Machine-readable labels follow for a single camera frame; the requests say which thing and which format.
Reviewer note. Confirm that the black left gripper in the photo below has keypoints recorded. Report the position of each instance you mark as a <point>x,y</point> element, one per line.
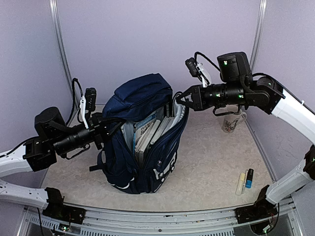
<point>99,131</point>

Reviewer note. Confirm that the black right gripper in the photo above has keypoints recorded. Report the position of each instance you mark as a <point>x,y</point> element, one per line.
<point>200,102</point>

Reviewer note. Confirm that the blue white workbook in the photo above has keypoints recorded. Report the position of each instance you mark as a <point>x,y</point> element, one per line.
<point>145,131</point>

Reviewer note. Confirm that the navy blue student backpack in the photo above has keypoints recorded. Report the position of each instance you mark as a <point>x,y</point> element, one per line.
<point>134,101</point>

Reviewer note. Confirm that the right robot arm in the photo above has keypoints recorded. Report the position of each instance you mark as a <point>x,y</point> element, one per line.
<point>243,88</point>

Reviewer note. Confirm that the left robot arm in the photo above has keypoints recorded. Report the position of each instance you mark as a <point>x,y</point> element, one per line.
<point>40,152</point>

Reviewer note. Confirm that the white cartoon mug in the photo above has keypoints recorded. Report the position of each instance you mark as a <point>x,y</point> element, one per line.
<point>230,121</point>

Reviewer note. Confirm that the white marker pen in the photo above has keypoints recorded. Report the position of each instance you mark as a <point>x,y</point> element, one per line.
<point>244,181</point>

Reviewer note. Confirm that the blue capped black marker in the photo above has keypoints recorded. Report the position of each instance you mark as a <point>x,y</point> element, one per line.
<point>249,178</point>

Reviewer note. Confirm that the cream highlighter pen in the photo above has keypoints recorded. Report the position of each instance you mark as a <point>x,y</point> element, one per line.
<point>240,184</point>

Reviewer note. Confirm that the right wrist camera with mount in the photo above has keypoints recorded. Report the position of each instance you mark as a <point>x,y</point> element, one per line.
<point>197,70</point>

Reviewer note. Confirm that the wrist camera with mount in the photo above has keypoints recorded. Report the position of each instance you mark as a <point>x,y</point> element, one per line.
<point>197,70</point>
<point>87,105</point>

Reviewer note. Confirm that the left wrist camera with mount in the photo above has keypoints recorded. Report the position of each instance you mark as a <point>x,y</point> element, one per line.
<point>87,105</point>

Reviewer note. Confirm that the right aluminium frame post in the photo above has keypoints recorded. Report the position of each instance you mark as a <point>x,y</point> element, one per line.
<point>258,32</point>

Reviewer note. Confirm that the aluminium frame post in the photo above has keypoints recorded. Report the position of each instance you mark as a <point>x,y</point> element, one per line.
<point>58,31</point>
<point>258,32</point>

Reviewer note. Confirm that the left aluminium frame post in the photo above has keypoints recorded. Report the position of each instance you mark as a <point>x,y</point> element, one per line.
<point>58,31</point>

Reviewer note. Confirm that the front aluminium rail base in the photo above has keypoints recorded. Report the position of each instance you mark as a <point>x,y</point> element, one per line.
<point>106,222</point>

